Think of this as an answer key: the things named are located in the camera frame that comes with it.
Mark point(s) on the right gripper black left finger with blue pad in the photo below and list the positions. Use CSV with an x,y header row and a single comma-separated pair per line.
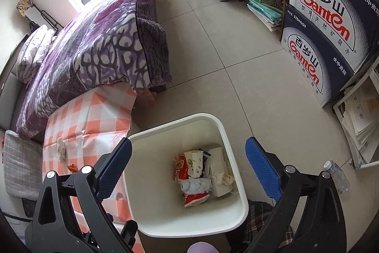
x,y
69,216

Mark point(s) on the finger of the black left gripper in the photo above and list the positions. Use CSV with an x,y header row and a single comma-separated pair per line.
x,y
127,237

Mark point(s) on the red drink carton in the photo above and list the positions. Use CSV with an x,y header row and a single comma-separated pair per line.
x,y
181,173

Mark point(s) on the white plastic trash bin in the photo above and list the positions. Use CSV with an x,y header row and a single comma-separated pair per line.
x,y
155,200

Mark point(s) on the clear plastic water bottle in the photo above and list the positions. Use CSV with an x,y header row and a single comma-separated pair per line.
x,y
341,182

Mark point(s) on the crumpled white tissue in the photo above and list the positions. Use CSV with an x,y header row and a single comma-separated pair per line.
x,y
61,150

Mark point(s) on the grey checkered cushion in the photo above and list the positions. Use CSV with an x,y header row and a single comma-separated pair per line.
x,y
22,161

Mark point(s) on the crumpled white paper ball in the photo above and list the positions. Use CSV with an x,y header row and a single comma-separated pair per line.
x,y
193,186

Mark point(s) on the orange white checkered tablecloth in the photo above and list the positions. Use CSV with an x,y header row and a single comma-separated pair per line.
x,y
90,125

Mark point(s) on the white cardboard box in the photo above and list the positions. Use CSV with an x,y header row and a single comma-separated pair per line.
x,y
222,180

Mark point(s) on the lower Ganten water box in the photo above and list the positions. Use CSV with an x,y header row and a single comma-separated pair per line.
x,y
319,61

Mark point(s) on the ganten water box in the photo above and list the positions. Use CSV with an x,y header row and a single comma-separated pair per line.
x,y
350,25
319,61

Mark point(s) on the dark wooden headboard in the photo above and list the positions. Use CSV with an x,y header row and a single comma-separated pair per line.
x,y
12,91

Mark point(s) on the folded white patterned quilt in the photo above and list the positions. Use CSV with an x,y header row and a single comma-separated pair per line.
x,y
33,53

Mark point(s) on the purple patterned bed blanket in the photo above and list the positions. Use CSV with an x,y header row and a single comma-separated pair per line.
x,y
109,42

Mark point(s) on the black coat rack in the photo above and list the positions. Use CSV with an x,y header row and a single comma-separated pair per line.
x,y
37,17

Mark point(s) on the stack of teal books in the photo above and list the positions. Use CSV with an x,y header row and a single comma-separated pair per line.
x,y
269,15

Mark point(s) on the upper Ganten water box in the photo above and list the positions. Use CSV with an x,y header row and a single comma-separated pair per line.
x,y
350,25

